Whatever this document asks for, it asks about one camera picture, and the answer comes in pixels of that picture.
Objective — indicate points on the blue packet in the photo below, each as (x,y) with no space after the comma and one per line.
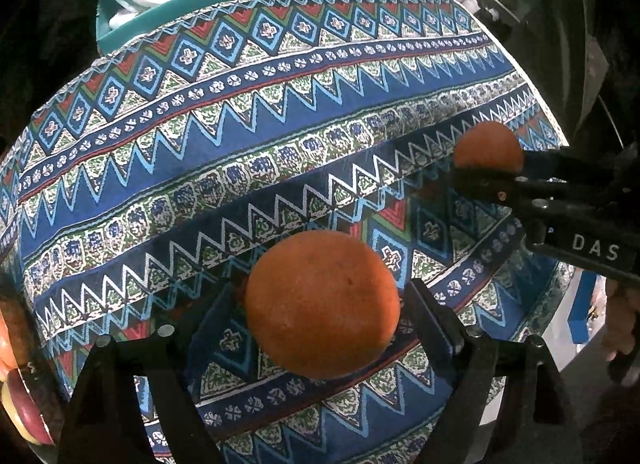
(587,309)

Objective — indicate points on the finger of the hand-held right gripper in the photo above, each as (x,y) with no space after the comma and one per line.
(570,164)
(500,189)

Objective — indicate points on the orange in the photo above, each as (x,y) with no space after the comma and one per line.
(320,304)
(487,147)

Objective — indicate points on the blue patterned tablecloth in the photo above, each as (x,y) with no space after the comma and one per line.
(200,144)

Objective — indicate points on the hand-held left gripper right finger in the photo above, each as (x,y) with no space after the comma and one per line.
(425,309)

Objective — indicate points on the person's right hand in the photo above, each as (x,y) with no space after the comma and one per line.
(622,324)

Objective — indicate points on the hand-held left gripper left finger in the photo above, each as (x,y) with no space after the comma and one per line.
(175,379)

